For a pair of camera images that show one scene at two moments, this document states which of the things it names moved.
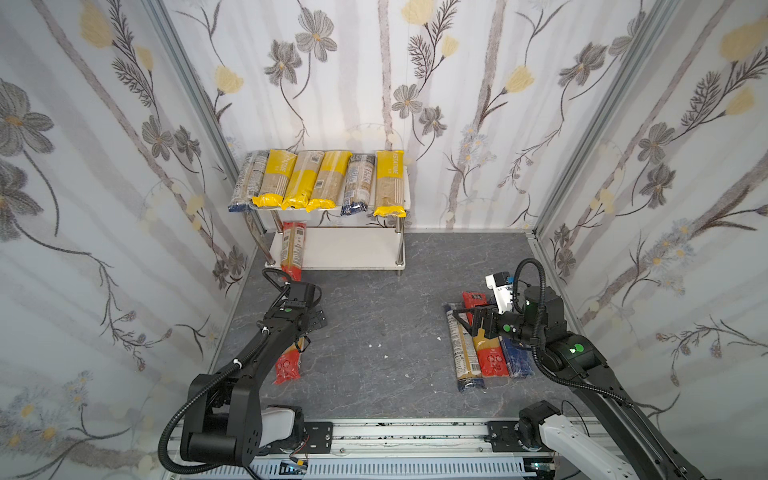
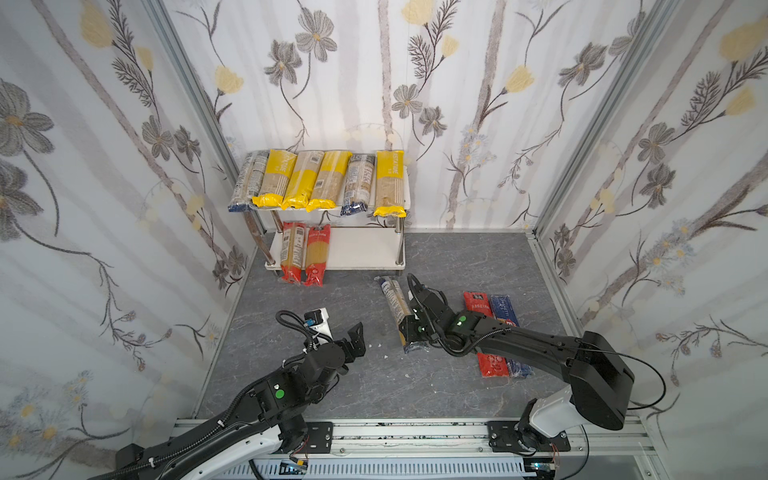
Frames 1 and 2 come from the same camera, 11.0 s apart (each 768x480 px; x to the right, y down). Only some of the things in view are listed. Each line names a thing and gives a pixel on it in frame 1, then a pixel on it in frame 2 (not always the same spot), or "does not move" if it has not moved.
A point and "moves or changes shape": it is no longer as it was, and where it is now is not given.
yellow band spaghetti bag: (303, 179) does not move
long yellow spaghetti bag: (390, 184) does not move
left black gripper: (302, 335) → (345, 348)
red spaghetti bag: (289, 364) moves or changes shape
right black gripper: (480, 321) → (424, 313)
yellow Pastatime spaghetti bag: (276, 177) does not move
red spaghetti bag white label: (293, 247) does not move
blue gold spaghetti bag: (359, 185) does not move
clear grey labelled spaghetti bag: (248, 181) does not move
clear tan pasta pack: (466, 361) → (397, 302)
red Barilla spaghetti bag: (490, 353) does not move
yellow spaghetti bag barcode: (330, 180) does not move
